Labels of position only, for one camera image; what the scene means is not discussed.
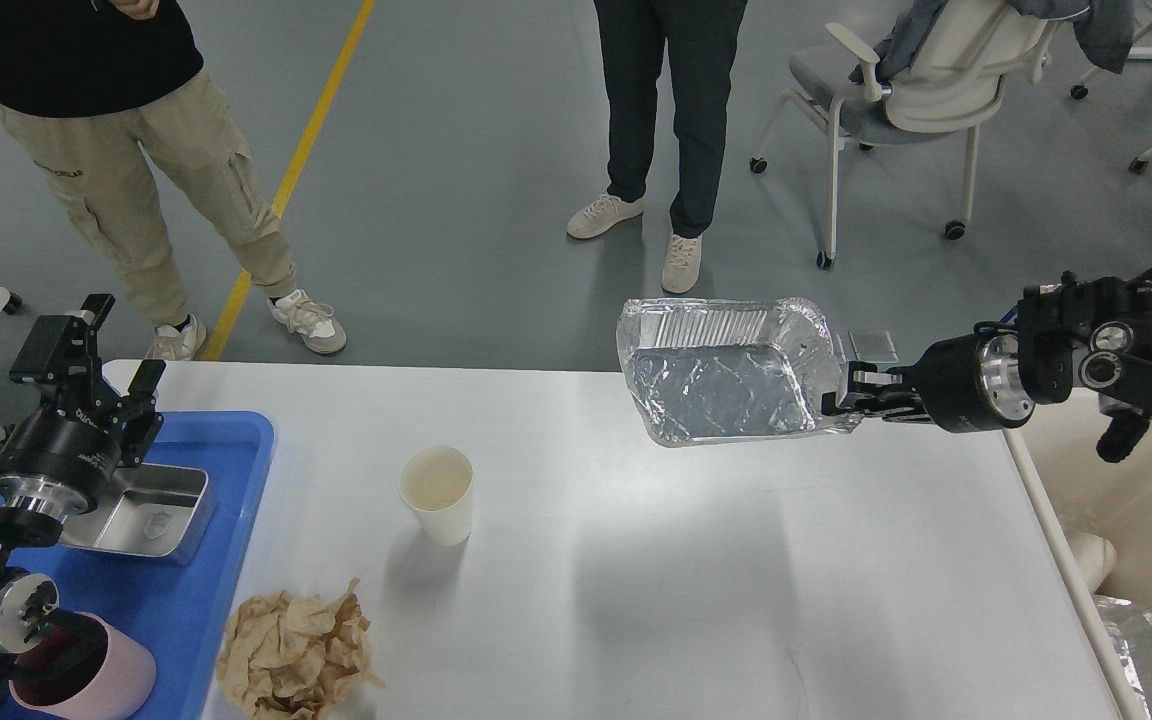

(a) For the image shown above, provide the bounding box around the blue plastic tray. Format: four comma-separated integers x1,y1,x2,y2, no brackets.
9,411,274,719

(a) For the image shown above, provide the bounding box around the brown paper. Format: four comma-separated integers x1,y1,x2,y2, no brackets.
214,578,387,719

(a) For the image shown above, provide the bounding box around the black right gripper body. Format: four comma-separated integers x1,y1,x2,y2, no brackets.
911,333,1036,433

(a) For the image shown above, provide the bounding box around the beige plastic bin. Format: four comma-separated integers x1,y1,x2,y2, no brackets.
1001,395,1152,711

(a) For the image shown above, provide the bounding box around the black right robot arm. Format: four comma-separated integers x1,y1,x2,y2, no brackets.
820,268,1152,462

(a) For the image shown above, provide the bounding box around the person in beige trousers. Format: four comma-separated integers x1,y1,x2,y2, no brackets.
0,1,347,361

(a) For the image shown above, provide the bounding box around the white paper cup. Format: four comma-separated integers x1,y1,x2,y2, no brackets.
397,446,475,547

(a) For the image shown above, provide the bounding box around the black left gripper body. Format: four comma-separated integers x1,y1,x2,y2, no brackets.
0,410,122,521

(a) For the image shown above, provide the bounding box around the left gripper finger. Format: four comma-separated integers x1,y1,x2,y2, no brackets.
111,359,166,468
9,293,116,416

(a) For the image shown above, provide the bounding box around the foil trash in bin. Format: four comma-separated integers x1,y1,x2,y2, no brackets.
1094,594,1152,719

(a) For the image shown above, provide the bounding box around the aluminium foil tray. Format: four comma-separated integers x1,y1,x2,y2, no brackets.
616,297,863,448

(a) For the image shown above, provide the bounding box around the white tube in bin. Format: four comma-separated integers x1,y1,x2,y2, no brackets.
1066,532,1117,594

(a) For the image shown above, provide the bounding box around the person in black trousers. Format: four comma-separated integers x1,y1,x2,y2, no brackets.
564,0,749,295

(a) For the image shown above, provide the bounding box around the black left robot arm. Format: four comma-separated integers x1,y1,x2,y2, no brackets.
0,293,165,694

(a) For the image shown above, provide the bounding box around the pink mug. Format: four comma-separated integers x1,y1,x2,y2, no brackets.
9,612,157,719

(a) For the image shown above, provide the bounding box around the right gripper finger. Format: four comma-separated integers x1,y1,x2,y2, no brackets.
820,361,927,424

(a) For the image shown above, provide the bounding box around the white office chair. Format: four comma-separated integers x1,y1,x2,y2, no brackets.
749,1,1091,270

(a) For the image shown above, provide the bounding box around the square steel container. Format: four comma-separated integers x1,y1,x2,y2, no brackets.
60,462,218,566

